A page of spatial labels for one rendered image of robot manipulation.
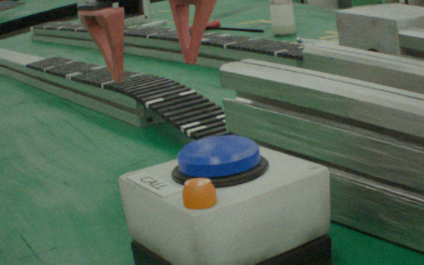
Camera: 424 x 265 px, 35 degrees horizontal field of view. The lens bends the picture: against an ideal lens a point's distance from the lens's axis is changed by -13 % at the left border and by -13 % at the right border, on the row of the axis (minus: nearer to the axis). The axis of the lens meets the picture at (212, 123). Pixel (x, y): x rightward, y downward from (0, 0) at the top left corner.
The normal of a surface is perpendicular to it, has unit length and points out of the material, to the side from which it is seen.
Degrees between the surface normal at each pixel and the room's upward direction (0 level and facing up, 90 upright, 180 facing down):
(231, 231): 90
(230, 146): 3
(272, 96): 90
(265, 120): 90
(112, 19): 111
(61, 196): 0
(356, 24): 90
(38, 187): 0
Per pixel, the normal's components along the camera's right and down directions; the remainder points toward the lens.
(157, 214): -0.84, 0.23
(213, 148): -0.13, -0.94
